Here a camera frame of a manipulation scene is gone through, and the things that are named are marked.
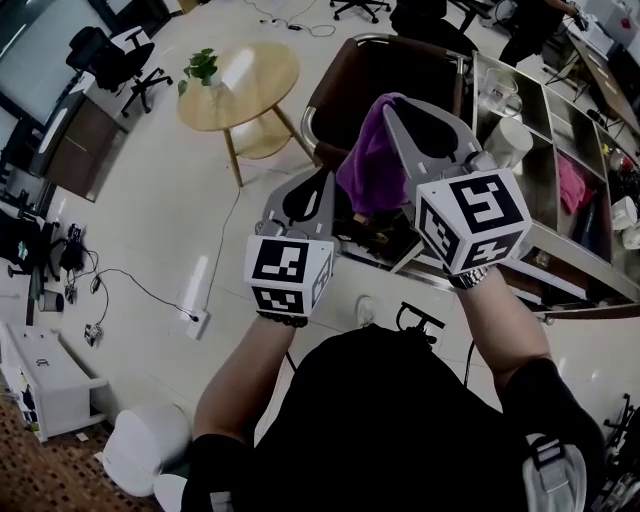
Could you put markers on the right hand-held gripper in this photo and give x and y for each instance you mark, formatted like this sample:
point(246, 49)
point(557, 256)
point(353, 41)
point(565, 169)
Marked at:
point(475, 215)

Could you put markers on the glass partition doors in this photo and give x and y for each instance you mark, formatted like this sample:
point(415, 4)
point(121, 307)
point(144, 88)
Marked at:
point(30, 65)

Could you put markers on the small power adapter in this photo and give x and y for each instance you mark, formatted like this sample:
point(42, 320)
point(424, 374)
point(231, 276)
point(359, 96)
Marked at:
point(93, 335)

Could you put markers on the person's black shirt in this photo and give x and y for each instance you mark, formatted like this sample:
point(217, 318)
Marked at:
point(375, 425)

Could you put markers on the pink cloth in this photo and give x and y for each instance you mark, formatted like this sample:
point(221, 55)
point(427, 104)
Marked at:
point(570, 182)

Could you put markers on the white cabinet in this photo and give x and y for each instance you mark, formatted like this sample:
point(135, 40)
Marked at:
point(50, 370)

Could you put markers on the person's left forearm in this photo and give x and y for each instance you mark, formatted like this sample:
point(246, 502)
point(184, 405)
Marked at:
point(240, 380)

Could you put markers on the dark low cabinet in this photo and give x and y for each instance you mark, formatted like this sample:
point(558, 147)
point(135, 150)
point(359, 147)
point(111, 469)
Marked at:
point(85, 145)

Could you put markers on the round wooden table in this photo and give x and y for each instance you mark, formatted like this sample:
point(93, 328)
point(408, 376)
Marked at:
point(250, 85)

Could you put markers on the white shell chair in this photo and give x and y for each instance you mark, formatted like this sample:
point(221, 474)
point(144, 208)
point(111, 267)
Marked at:
point(145, 445)

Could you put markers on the brown laundry bag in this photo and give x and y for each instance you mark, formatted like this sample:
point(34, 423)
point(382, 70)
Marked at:
point(340, 90)

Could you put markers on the stainless steel cart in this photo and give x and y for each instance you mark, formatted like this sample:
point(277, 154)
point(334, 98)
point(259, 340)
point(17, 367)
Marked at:
point(565, 125)

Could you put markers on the black T-shaped bracket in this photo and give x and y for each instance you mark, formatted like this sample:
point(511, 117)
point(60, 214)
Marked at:
point(422, 315)

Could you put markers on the small white cup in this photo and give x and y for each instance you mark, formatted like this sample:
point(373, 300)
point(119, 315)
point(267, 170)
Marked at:
point(624, 214)

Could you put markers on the purple cloth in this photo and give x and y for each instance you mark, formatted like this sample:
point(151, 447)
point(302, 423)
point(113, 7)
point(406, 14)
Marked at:
point(370, 165)

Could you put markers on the grey harness pad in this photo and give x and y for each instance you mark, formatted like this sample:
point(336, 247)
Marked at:
point(221, 502)
point(552, 470)

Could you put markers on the small grey bin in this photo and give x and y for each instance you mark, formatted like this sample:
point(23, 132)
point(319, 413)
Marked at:
point(51, 302)

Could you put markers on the white mug red star print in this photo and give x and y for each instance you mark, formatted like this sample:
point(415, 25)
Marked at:
point(507, 142)

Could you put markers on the person's white shoe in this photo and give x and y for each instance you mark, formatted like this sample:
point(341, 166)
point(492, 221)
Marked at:
point(366, 311)

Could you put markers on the black office chair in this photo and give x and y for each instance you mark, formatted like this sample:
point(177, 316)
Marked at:
point(425, 25)
point(115, 60)

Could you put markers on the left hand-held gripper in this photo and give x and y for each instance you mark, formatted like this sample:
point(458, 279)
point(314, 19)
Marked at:
point(277, 265)

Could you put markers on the green potted plant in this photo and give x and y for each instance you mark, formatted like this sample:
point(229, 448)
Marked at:
point(200, 67)

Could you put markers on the person's right forearm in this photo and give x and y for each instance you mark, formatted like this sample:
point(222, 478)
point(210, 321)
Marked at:
point(505, 335)

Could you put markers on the pile of black equipment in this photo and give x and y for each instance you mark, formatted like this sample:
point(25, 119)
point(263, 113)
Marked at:
point(72, 250)

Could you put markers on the blue box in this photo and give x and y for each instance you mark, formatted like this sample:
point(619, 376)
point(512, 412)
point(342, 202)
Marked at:
point(586, 220)

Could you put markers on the silver wristwatch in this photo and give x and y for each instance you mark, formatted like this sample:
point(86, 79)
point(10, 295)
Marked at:
point(467, 278)

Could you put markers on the white power strip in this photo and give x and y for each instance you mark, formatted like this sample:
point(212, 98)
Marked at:
point(197, 325)

